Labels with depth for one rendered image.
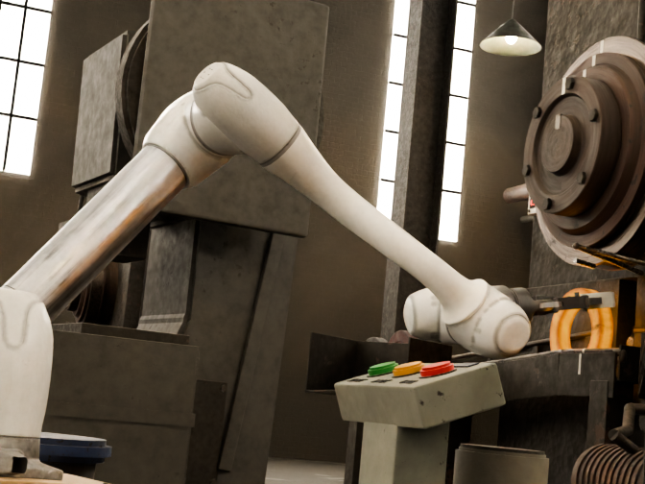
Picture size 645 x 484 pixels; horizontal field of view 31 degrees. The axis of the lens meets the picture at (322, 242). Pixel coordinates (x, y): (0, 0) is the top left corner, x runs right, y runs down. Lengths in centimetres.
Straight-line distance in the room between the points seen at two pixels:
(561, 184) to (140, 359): 240
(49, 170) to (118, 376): 795
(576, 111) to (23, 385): 123
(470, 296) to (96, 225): 66
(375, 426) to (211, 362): 365
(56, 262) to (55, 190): 1024
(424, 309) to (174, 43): 286
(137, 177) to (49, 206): 1014
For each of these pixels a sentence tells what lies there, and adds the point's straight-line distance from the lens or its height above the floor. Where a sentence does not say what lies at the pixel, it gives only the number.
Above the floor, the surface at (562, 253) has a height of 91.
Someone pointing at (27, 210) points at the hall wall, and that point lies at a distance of 1218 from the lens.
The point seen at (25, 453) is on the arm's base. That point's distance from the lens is 177.
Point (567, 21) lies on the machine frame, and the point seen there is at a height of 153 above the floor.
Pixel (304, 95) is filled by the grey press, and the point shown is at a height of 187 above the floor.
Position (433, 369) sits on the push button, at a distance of 136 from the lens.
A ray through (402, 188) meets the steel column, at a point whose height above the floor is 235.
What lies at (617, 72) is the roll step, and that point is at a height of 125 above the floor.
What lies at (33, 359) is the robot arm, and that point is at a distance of 176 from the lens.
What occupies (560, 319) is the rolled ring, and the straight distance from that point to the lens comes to 252.
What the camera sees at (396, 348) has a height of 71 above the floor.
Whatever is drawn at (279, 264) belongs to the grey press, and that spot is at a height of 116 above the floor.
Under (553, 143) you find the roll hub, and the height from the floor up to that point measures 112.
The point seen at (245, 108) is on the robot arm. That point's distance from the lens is 201.
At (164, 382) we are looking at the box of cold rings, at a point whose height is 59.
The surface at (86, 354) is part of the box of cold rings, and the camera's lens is 440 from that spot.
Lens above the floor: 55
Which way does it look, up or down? 8 degrees up
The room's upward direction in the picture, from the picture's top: 5 degrees clockwise
